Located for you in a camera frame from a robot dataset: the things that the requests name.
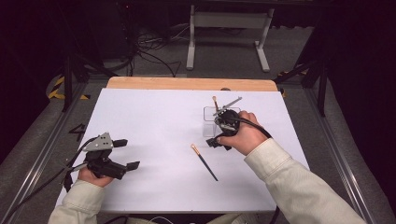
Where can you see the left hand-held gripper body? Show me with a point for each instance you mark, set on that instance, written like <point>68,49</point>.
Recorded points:
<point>99,143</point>

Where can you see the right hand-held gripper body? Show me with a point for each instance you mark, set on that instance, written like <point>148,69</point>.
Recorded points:
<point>229,123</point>

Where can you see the clear acrylic organizer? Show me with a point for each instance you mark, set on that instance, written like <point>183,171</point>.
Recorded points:
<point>208,124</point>

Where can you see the person's right hand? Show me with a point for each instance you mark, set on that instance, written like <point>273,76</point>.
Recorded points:
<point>246,137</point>

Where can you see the person's left hand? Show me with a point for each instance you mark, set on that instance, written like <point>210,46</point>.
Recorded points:
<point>93,180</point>

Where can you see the black chopstick right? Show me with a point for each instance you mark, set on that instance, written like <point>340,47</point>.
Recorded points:
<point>204,162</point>

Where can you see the black tape floor mark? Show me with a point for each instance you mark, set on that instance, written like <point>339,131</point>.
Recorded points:
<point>78,130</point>

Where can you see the white table board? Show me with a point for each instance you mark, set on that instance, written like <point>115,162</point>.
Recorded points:
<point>149,121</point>

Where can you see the black tripod stand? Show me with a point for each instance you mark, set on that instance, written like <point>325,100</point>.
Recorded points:
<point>67,84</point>

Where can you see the yellow black striped tape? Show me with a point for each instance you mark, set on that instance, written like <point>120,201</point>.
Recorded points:
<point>56,91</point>

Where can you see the black metal stand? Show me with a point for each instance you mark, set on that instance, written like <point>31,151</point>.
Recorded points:
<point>322,90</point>

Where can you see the aluminium floor rail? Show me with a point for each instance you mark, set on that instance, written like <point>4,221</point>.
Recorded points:
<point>339,155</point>
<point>46,149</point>

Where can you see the white metal stand frame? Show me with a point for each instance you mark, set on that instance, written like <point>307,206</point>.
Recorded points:
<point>230,20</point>

